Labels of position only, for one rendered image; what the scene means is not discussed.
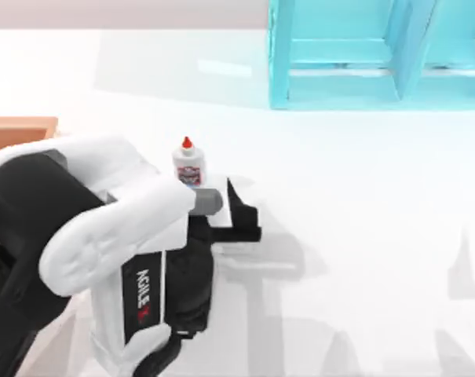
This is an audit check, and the light blue rack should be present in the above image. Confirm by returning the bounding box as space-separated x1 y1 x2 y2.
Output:
267 0 475 112

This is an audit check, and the white glue bottle red cap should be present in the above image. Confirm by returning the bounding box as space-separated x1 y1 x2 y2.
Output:
170 135 204 189

